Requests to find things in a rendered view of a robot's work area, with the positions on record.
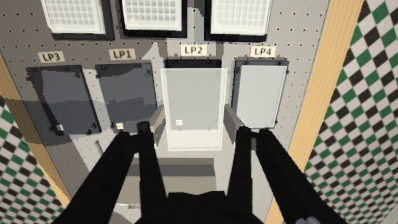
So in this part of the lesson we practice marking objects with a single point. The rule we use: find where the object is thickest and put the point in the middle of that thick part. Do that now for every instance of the white operator button panel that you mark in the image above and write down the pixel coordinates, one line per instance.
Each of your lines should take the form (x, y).
(192, 179)

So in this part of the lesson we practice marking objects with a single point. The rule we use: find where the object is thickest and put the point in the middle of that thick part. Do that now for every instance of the black l-shaped locator bracket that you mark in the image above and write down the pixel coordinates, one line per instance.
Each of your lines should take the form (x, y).
(226, 37)

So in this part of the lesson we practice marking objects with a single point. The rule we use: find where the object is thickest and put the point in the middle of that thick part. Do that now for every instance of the dark grey plate nest frame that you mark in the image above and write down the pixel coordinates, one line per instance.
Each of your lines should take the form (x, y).
(109, 28)

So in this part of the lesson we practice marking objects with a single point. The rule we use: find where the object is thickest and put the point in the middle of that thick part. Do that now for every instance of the cream label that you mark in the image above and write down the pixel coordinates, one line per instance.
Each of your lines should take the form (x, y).
(193, 50)
(47, 57)
(262, 51)
(122, 54)

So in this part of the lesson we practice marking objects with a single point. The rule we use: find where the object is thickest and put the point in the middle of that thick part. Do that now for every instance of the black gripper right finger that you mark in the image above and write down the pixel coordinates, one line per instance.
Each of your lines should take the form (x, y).
(298, 201)

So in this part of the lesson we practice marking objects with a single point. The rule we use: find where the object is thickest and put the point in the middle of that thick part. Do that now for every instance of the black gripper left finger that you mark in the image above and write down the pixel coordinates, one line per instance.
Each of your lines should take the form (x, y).
(96, 198)

